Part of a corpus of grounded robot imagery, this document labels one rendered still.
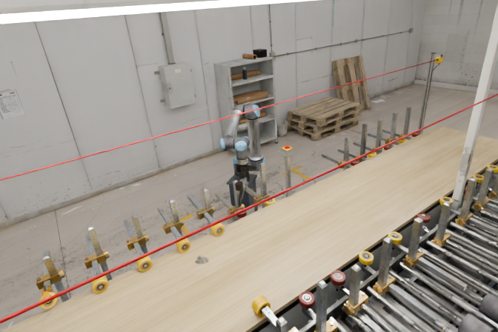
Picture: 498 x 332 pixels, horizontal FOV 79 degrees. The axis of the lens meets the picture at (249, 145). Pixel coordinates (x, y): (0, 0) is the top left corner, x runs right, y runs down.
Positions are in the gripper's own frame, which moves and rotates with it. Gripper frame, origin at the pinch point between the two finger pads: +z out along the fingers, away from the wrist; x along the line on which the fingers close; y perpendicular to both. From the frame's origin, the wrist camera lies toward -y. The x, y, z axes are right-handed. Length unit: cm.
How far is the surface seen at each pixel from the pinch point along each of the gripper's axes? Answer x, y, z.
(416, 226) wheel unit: 117, -39, -11
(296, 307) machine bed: 96, 31, 22
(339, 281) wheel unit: 106, 9, 9
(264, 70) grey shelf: -252, -201, -35
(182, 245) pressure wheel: 32, 69, 3
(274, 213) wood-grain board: 36.4, -0.2, 8.8
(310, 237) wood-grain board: 71, -3, 9
